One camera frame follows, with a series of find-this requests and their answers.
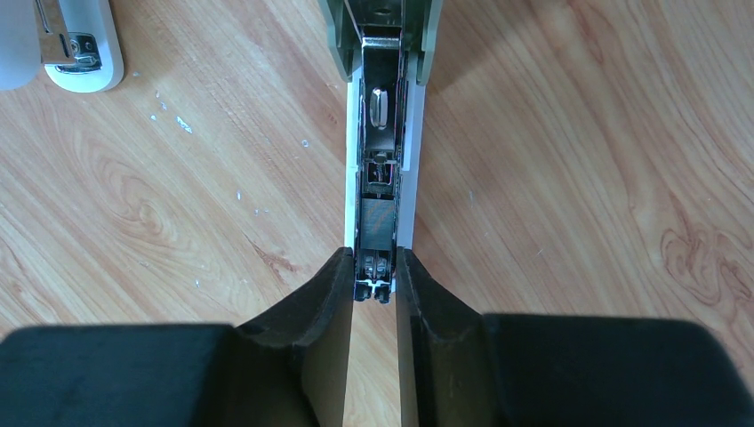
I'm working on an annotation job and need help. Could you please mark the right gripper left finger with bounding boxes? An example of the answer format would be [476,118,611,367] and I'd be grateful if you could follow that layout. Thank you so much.
[1,248,354,426]

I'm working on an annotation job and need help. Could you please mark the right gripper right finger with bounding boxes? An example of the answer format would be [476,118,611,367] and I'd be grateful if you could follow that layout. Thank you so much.
[396,248,753,426]

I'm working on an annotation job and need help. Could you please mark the grey staple strip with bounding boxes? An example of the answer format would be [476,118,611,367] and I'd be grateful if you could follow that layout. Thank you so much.
[359,198,395,251]

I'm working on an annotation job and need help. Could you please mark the grey stapler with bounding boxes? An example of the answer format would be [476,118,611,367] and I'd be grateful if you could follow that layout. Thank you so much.
[319,0,443,304]

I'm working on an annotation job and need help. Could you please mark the white stapler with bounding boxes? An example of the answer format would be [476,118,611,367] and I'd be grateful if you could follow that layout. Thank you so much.
[1,0,124,93]

